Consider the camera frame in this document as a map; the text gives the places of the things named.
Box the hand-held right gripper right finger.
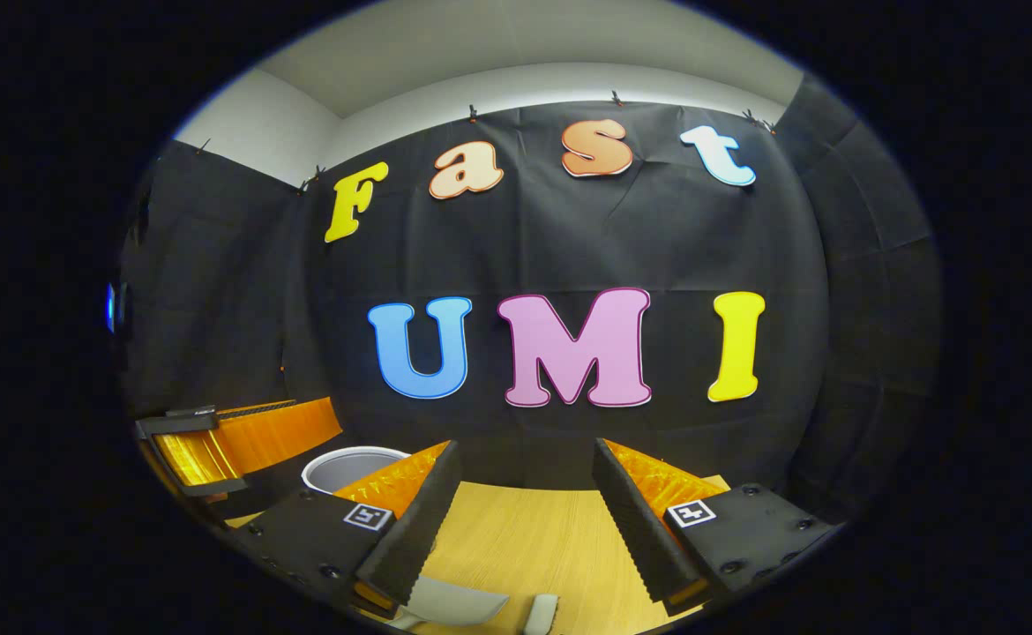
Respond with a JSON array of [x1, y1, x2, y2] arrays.
[[591, 437, 839, 618]]

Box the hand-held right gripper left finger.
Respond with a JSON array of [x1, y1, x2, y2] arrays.
[[234, 439, 464, 618]]

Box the grey garbage bin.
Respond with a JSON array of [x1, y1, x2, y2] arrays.
[[302, 445, 412, 495]]

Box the grey dustpan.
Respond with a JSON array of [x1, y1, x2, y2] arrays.
[[391, 575, 511, 630]]

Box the small grey broom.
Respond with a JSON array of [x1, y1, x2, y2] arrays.
[[523, 594, 560, 635]]

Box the wooden desktop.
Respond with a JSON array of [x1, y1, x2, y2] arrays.
[[225, 476, 733, 635]]

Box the black device with blue light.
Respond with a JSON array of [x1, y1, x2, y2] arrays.
[[106, 280, 131, 336]]

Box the black backdrop cloth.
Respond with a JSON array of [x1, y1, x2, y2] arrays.
[[119, 75, 945, 530]]

